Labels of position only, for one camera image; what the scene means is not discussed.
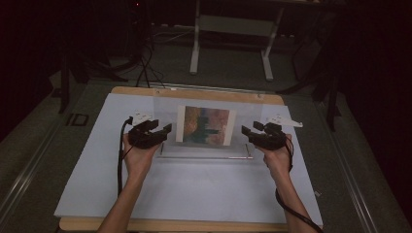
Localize black metal stand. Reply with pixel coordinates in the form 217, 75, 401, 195
57, 52, 129, 115
276, 9, 345, 133

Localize left hand-held gripper black cable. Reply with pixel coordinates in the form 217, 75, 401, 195
117, 116, 135, 197

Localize clear acrylic photo frame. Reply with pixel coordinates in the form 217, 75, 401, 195
152, 89, 265, 161

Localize person's right hand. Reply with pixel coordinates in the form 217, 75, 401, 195
255, 133, 294, 179

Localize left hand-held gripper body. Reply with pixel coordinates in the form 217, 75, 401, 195
127, 111, 164, 150

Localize white metal desk frame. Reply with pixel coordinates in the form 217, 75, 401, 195
189, 0, 287, 83

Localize black floor cables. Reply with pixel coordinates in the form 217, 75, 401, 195
135, 32, 167, 89

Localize metal floor rail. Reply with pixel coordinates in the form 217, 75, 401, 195
314, 102, 381, 233
0, 120, 67, 222

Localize white power strip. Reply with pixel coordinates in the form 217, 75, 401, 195
152, 22, 196, 33

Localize landscape photo print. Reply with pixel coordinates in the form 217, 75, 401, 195
175, 104, 238, 148

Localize pale blue table mat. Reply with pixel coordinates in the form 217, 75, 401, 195
53, 92, 324, 227

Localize black rectangular floor socket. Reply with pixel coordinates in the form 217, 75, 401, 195
65, 113, 90, 127

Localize person's left hand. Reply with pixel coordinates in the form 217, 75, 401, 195
121, 135, 162, 179

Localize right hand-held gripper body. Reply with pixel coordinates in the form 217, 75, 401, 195
250, 113, 304, 151

